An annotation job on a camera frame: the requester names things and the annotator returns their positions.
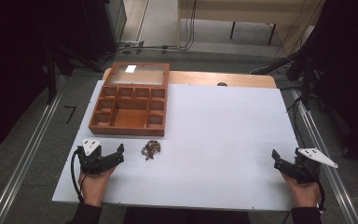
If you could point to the grey cabinet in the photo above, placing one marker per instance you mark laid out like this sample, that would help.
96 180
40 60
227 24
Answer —
116 20

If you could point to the person's dark torso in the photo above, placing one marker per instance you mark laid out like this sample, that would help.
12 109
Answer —
186 216

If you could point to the black angled floor tape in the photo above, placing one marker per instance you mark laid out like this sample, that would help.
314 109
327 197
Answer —
71 112

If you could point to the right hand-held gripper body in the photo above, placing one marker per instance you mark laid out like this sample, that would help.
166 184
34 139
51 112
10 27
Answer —
307 165

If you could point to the wooden compartment box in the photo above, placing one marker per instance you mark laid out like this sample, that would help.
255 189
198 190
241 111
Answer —
130 119

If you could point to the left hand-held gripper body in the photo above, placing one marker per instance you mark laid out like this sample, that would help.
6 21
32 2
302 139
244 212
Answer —
92 160

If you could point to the black metal stand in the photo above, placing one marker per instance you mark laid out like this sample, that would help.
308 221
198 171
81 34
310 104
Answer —
51 77
307 84

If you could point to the wooden table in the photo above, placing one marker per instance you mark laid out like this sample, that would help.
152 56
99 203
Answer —
230 79

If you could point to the white table board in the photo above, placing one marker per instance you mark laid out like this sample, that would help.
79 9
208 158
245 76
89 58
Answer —
217 140

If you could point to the black curtain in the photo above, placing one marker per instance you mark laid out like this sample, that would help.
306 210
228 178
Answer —
15 62
348 71

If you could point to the metal floor rail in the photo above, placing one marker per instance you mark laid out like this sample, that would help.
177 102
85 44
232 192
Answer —
326 174
24 161

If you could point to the beige desk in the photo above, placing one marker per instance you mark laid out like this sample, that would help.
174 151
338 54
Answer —
242 11

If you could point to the person's left hand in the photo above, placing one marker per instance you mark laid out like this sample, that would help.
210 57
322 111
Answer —
93 188

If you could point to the person's right hand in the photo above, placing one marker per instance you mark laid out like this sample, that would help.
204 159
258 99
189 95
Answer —
303 193

